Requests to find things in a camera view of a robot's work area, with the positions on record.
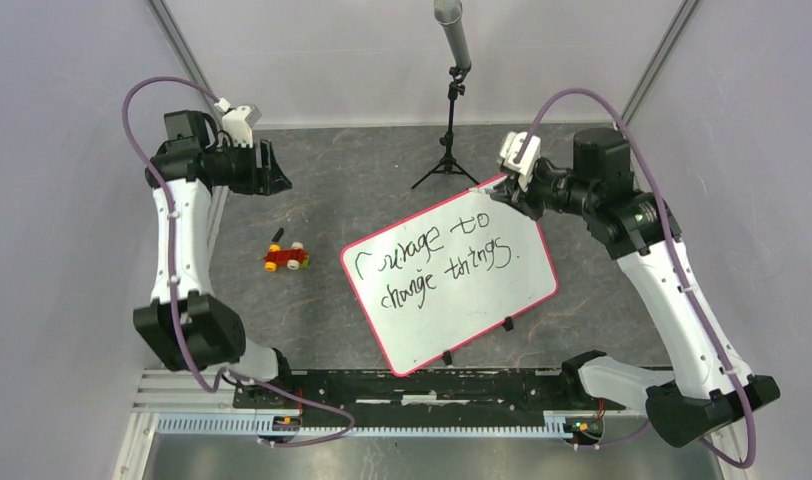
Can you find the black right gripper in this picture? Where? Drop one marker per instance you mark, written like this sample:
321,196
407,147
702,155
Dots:
509,190

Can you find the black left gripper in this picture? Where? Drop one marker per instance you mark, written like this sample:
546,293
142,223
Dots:
266,181

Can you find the black marker cap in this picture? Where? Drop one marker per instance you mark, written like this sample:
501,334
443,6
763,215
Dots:
278,235

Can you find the pink framed whiteboard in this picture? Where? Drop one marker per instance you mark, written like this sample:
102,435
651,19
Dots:
444,276

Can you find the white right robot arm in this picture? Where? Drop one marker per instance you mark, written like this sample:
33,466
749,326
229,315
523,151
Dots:
709,386

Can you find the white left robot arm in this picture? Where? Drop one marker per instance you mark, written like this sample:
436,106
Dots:
184,324

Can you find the red yellow toy car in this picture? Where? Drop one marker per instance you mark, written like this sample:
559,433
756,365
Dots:
293,258

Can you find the black tripod stand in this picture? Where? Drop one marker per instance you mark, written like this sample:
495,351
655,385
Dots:
448,164

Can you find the silver microphone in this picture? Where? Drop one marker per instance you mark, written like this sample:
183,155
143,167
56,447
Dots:
449,15

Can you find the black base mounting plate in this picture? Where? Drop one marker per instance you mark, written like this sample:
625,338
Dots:
454,398

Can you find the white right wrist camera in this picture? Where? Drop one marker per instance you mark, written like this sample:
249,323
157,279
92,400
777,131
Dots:
518,156

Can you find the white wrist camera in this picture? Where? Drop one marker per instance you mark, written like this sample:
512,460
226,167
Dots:
518,156
238,121

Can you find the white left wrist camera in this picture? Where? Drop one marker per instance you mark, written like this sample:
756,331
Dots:
238,121

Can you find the white toothed cable rail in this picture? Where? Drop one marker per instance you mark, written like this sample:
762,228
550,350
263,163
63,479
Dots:
283,427

